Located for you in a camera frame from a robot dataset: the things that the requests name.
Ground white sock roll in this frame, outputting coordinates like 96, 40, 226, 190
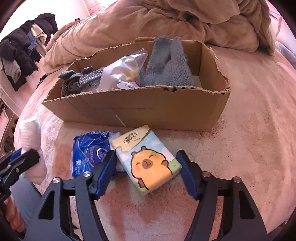
20, 118, 47, 185

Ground blue plastic packet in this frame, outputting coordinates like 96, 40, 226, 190
71, 131, 120, 178

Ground capybara tissue pack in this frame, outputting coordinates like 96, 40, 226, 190
111, 125, 182, 195

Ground grey dotted glove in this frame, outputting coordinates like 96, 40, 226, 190
58, 66, 104, 97

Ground clear plastic snack bag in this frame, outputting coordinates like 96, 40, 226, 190
98, 48, 148, 90

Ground left hand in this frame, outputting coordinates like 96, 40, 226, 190
4, 196, 25, 232

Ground hanging dark clothes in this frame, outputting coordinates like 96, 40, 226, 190
1, 13, 58, 92

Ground cardboard box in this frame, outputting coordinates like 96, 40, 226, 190
43, 40, 230, 131

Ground grey knit gloves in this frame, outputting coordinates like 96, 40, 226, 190
139, 36, 195, 86

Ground pink curtain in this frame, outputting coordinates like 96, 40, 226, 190
83, 0, 116, 16

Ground brown plush duvet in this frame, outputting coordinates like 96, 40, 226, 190
43, 1, 275, 73

